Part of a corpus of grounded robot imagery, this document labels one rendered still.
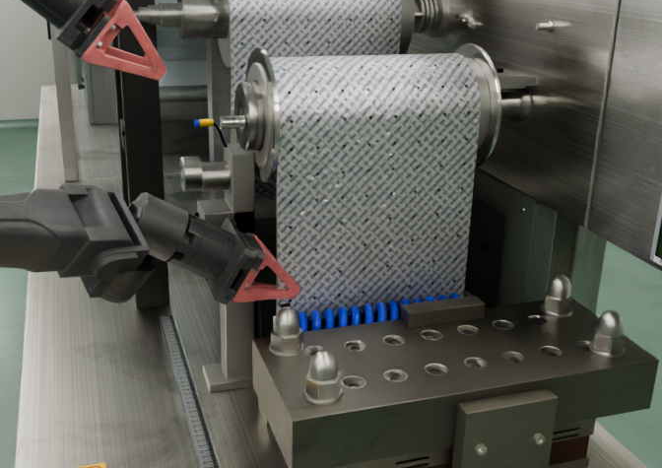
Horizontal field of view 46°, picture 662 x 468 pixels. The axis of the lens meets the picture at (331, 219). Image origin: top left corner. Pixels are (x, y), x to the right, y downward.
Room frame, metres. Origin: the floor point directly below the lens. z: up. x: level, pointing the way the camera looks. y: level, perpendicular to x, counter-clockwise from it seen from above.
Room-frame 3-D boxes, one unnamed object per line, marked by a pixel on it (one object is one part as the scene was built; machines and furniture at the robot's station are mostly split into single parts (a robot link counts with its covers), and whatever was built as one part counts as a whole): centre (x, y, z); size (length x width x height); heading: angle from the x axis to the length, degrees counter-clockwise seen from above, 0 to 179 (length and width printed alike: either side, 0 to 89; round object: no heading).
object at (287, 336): (0.74, 0.04, 1.05); 0.04 x 0.04 x 0.04
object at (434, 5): (1.19, -0.12, 1.34); 0.07 x 0.07 x 0.07; 19
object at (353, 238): (0.84, -0.05, 1.10); 0.23 x 0.01 x 0.18; 109
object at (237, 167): (0.88, 0.13, 1.05); 0.06 x 0.05 x 0.31; 109
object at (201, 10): (1.09, 0.18, 1.34); 0.06 x 0.06 x 0.06; 19
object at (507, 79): (0.96, -0.20, 1.28); 0.06 x 0.05 x 0.02; 109
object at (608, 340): (0.75, -0.30, 1.05); 0.04 x 0.04 x 0.04
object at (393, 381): (0.74, -0.13, 1.00); 0.40 x 0.16 x 0.06; 109
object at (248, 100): (0.86, 0.09, 1.25); 0.07 x 0.02 x 0.07; 19
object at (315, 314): (0.82, -0.06, 1.03); 0.21 x 0.04 x 0.03; 109
